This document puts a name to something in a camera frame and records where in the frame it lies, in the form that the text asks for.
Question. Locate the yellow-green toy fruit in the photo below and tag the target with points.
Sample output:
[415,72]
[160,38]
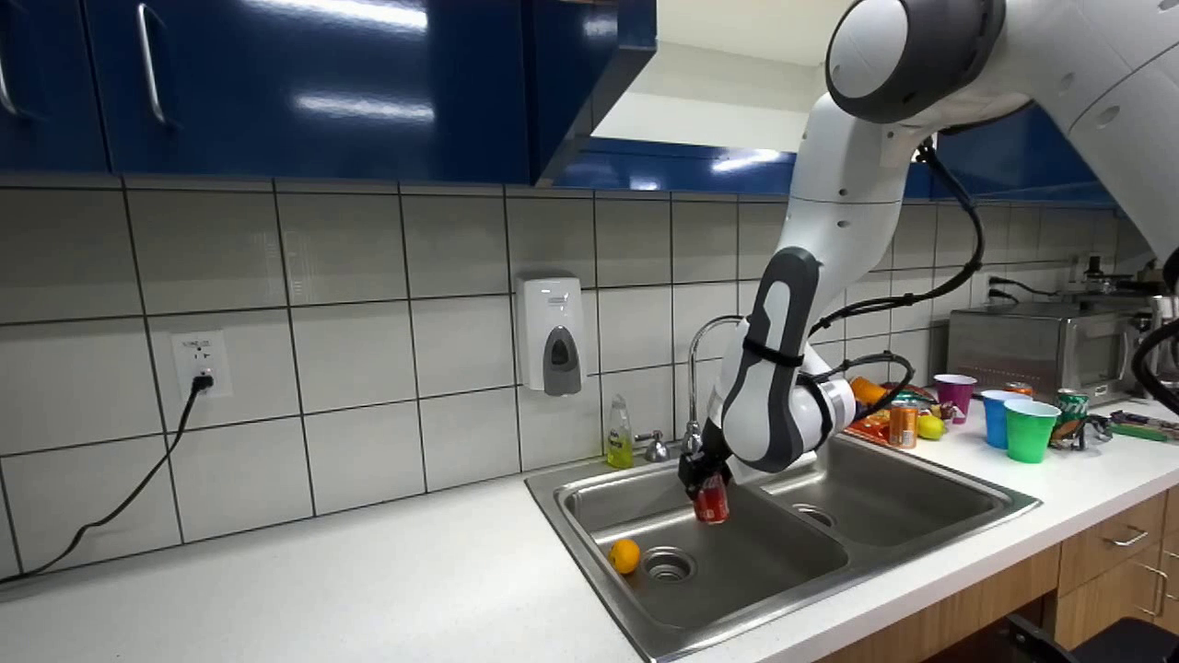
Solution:
[929,427]

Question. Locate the green plastic cup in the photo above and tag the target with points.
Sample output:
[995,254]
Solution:
[1028,434]

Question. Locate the green dish soap bottle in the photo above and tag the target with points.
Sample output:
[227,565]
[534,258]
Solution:
[621,447]

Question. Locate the chrome faucet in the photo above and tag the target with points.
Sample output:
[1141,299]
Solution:
[695,380]

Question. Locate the silver toaster oven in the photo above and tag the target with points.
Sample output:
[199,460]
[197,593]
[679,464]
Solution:
[1032,350]

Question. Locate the black chair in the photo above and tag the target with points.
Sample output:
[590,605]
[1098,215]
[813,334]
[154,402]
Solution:
[1107,643]

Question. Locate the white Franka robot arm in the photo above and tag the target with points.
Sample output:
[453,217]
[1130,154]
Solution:
[850,206]

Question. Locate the stainless steel double sink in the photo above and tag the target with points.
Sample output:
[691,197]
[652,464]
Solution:
[738,565]

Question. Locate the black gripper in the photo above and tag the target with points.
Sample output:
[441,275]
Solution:
[706,452]

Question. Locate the orange snack bag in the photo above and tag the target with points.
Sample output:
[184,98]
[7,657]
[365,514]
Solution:
[873,427]

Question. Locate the purple plastic cup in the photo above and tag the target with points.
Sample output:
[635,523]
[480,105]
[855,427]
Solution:
[954,395]

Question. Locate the open white wall cabinet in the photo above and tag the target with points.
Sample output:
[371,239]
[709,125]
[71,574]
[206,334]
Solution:
[711,98]

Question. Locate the white wall soap dispenser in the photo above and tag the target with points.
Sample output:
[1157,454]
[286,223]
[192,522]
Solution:
[549,325]

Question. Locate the green snack bag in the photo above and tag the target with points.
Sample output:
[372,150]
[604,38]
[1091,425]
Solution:
[911,399]

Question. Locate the blue plastic cup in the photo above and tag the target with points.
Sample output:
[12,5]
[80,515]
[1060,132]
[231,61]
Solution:
[991,422]

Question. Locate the green flat packet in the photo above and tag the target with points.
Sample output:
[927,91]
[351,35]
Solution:
[1145,427]

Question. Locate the red cola can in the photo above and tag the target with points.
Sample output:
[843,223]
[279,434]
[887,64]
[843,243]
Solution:
[711,502]

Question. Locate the white wall power outlet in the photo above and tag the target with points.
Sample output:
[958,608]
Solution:
[197,355]

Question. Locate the wooden base cabinet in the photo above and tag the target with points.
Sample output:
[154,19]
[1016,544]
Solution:
[1107,574]

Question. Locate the blue glossy cabinet door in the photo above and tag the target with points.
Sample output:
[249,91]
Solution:
[50,87]
[1019,166]
[590,75]
[318,87]

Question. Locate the tan snack can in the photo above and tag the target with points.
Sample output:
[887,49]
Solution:
[901,425]

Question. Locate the small orange fruit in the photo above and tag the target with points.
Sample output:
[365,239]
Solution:
[623,558]

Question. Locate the metal sink drain strainer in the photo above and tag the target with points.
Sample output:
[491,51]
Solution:
[664,569]
[817,515]

